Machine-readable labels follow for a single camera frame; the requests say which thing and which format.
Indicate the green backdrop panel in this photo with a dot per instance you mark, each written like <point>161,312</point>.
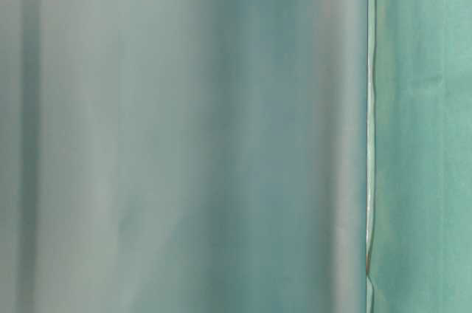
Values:
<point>421,251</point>

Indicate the green table cloth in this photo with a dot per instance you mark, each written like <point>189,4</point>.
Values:
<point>183,155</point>

